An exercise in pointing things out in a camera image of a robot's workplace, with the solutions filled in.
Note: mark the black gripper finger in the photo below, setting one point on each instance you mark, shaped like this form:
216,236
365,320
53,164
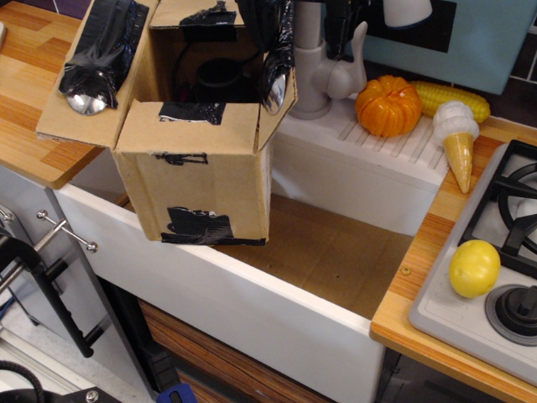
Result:
262,20
340,22

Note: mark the brown cardboard box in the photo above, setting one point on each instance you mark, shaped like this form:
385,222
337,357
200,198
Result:
196,173

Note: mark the spoon taped on right flap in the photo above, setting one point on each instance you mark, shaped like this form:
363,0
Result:
279,62

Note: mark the spoon taped on flap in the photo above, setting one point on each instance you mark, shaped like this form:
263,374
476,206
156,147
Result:
103,56
279,62

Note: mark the grey toy faucet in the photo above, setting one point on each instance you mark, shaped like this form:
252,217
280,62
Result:
320,80

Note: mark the black object inside box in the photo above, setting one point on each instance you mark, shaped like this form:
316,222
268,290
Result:
223,78

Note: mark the orange toy pumpkin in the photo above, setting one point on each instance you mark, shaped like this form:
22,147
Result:
388,106

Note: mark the yellow toy corn cob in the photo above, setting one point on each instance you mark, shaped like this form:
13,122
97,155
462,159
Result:
432,95

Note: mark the light blue toy microwave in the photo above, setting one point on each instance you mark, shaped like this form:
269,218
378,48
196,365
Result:
468,43

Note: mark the toy ice cream cone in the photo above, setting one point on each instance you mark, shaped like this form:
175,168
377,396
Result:
455,129

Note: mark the spoon taped on left flap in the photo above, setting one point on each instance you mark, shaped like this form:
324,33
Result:
103,56

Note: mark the white toy sink basin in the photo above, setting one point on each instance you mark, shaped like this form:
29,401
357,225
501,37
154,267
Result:
345,206

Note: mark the yellow toy lemon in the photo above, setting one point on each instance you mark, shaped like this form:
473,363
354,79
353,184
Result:
474,268

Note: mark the black stove burner grate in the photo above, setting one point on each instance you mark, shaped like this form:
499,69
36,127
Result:
505,213

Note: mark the black stove knob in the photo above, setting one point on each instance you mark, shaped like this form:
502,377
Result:
511,311

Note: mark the black metal clamp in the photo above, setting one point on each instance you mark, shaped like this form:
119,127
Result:
18,256

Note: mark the grey toy stove top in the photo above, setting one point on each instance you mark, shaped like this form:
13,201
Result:
462,322

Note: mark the blue clamp handle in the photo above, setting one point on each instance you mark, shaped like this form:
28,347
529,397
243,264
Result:
180,393

